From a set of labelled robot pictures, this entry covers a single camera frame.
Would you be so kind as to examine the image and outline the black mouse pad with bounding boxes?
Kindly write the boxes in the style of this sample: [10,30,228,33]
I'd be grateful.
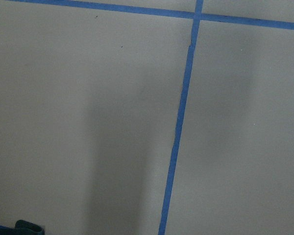
[0,220,45,235]

